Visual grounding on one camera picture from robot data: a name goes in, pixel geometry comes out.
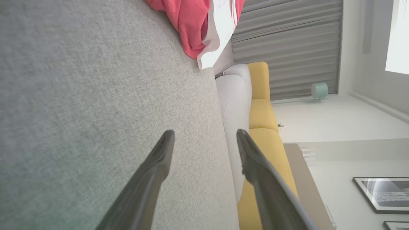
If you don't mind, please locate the grey fabric sofa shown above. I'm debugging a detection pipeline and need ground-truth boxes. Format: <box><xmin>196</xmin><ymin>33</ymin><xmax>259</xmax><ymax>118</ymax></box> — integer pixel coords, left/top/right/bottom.
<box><xmin>0</xmin><ymin>0</ymin><xmax>240</xmax><ymax>230</ymax></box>

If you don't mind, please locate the yellow sofa backrest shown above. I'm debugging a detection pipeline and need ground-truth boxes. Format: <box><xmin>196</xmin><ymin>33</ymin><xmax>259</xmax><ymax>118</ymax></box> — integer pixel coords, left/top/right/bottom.
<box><xmin>237</xmin><ymin>61</ymin><xmax>299</xmax><ymax>230</ymax></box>

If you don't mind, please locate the beige wooden ledge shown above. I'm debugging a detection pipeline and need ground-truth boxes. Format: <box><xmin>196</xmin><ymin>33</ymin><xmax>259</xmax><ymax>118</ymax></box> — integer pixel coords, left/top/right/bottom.
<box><xmin>283</xmin><ymin>143</ymin><xmax>336</xmax><ymax>230</ymax></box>

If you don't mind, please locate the mint green round lamp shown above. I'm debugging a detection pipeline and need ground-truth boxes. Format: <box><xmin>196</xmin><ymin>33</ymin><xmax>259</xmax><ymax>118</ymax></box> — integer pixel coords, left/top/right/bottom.
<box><xmin>311</xmin><ymin>82</ymin><xmax>329</xmax><ymax>102</ymax></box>

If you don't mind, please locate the light grey sofa seat cushion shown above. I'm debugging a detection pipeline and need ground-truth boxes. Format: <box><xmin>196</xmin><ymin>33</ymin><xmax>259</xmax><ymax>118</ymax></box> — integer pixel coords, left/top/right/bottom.
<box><xmin>216</xmin><ymin>64</ymin><xmax>253</xmax><ymax>203</ymax></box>

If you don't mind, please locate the small black framed picture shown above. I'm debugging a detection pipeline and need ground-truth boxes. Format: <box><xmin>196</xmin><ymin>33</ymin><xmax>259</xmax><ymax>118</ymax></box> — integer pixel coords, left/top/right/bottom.
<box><xmin>383</xmin><ymin>221</ymin><xmax>409</xmax><ymax>230</ymax></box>

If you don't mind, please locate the red shirt with white sleeves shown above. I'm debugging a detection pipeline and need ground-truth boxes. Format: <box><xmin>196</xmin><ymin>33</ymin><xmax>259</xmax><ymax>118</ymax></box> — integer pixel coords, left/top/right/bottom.
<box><xmin>145</xmin><ymin>0</ymin><xmax>246</xmax><ymax>70</ymax></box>

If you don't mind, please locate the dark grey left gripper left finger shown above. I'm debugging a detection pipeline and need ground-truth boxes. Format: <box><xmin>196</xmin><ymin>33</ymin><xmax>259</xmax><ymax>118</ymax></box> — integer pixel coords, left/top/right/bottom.
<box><xmin>95</xmin><ymin>129</ymin><xmax>175</xmax><ymax>230</ymax></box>

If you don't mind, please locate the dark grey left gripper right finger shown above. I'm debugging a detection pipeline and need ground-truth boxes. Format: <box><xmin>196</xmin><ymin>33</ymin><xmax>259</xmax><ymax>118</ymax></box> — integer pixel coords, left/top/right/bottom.
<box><xmin>236</xmin><ymin>129</ymin><xmax>320</xmax><ymax>230</ymax></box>

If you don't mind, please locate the grey pleated curtain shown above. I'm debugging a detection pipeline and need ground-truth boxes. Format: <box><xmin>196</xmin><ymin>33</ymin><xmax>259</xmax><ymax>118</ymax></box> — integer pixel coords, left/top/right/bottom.
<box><xmin>231</xmin><ymin>0</ymin><xmax>343</xmax><ymax>101</ymax></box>

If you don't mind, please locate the large black framed picture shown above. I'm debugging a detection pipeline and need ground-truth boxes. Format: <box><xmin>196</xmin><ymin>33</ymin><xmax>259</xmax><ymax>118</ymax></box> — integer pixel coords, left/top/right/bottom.
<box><xmin>352</xmin><ymin>177</ymin><xmax>409</xmax><ymax>214</ymax></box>

